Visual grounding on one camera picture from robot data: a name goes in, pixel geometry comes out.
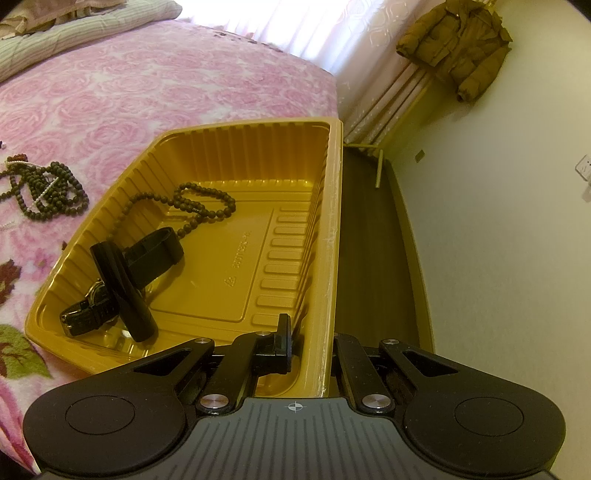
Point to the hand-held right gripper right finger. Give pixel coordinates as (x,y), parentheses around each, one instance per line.
(351,364)

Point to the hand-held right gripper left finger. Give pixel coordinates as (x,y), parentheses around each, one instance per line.
(272,353)

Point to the yellow plastic tray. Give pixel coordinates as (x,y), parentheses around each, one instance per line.
(258,240)

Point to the glossy black cylinder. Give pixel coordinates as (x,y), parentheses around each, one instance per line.
(129,300)

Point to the black wristwatch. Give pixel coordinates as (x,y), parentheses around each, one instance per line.
(83,318)

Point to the yellow coat rack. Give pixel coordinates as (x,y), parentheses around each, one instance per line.
(379,170)

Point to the pink floral blanket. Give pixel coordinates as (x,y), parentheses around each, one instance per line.
(138,92)

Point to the pink patterned curtain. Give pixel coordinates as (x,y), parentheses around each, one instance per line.
(383,69)

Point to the sheer white curtain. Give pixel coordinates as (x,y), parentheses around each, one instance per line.
(300,32)

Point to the brown padded jacket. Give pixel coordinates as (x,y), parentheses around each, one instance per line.
(457,41)

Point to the green striped quilt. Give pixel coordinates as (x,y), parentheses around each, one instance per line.
(92,34)

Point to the mauve pillow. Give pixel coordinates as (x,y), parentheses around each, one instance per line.
(32,21)

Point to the small brown wall switch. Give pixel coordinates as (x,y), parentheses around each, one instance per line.
(419,156)

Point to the white wall socket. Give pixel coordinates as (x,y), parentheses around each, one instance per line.
(584,168)

